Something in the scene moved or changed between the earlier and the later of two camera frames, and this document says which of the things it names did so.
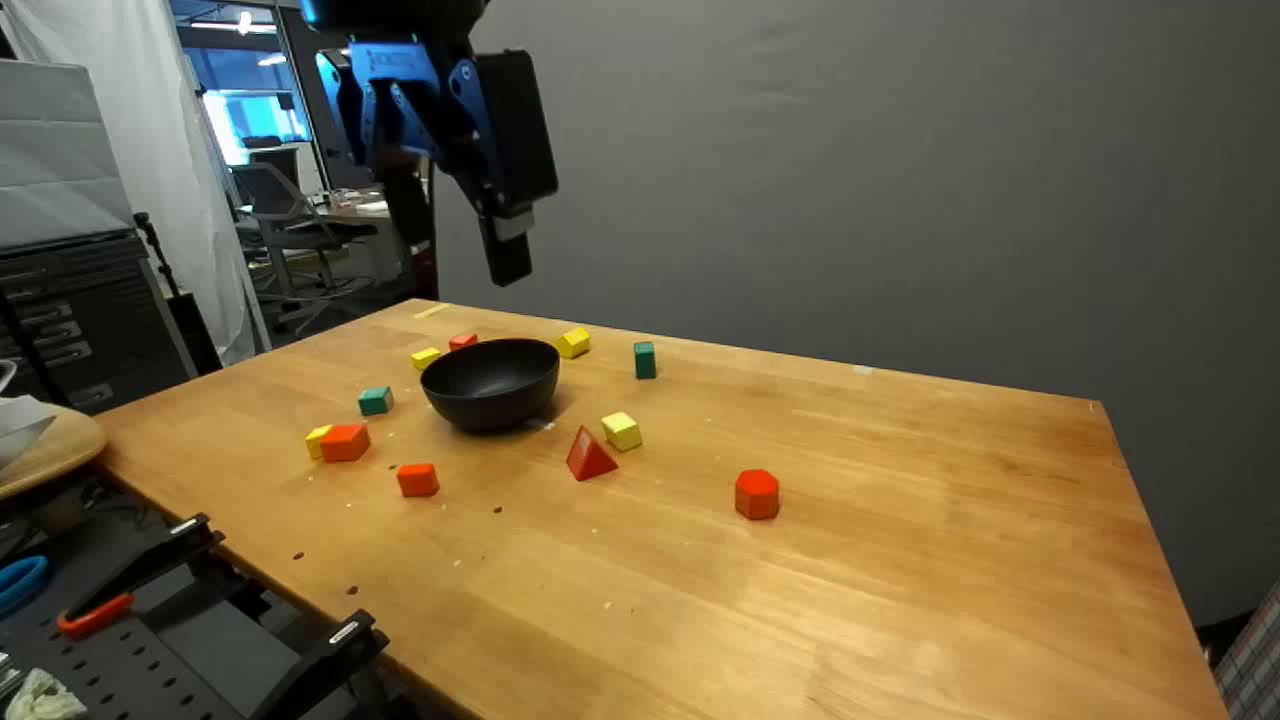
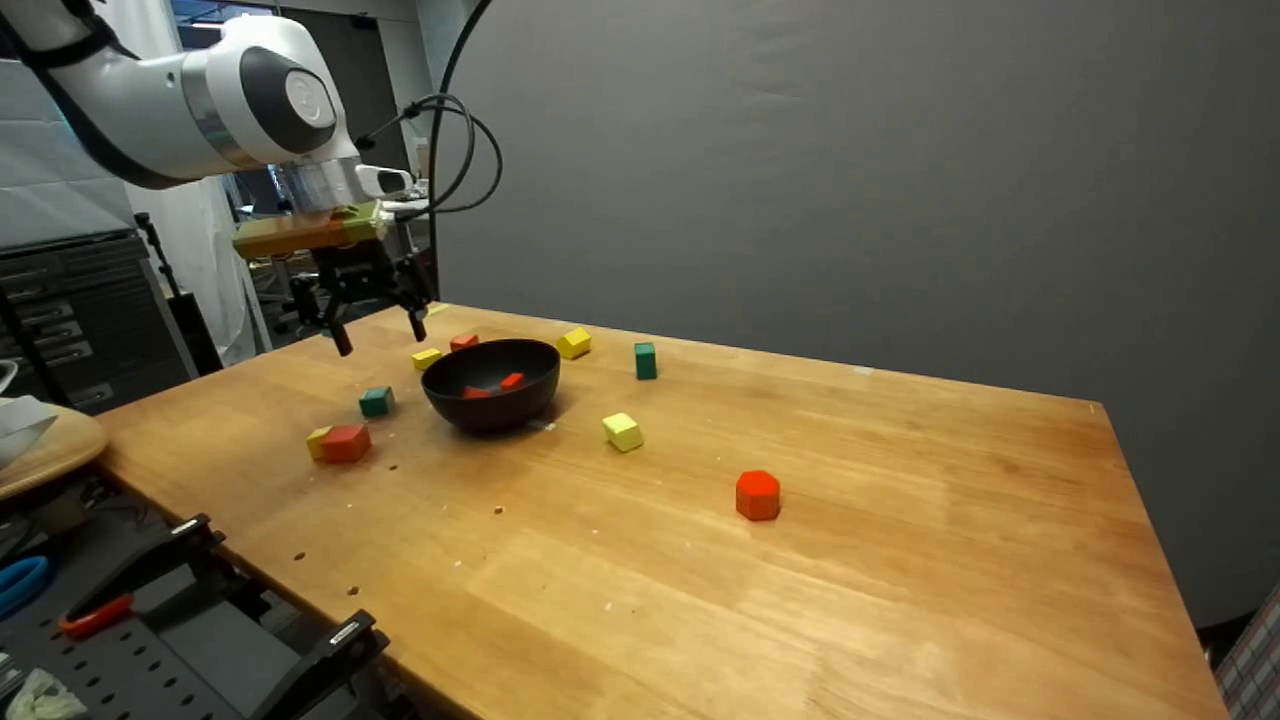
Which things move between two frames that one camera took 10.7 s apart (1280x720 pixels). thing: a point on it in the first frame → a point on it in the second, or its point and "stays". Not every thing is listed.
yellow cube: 620,435 stays
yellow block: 572,340 stays
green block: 646,358 stays
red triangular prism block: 587,456 → 480,393
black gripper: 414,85 → 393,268
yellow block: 425,358 stays
